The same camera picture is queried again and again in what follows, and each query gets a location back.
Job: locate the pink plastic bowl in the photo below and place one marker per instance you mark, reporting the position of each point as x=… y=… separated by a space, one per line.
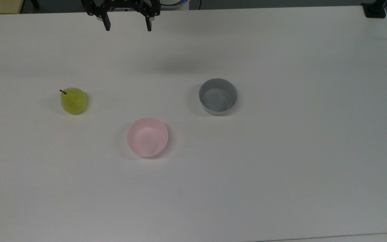
x=147 y=137

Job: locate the grey plastic bowl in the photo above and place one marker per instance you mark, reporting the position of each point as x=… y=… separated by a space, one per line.
x=217 y=97

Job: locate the green pear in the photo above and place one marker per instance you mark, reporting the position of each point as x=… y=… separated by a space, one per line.
x=74 y=101

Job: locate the black table clamp mount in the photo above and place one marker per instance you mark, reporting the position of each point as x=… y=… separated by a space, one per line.
x=374 y=10

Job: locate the black chair leg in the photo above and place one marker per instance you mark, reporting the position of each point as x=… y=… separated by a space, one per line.
x=35 y=3

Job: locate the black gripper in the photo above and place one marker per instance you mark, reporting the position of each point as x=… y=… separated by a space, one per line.
x=122 y=3

